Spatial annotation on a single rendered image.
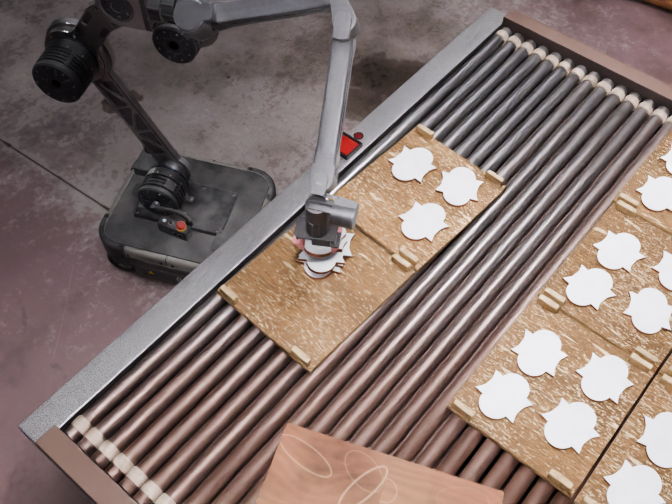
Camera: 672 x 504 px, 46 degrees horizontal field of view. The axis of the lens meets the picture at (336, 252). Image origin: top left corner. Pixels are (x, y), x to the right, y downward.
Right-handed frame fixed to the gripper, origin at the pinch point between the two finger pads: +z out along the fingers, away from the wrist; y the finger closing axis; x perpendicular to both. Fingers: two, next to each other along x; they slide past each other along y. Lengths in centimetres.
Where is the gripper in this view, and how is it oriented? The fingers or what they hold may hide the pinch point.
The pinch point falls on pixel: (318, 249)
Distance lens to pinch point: 206.3
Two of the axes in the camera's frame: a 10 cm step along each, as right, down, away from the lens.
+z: 0.0, 5.6, 8.3
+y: -9.9, -1.3, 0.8
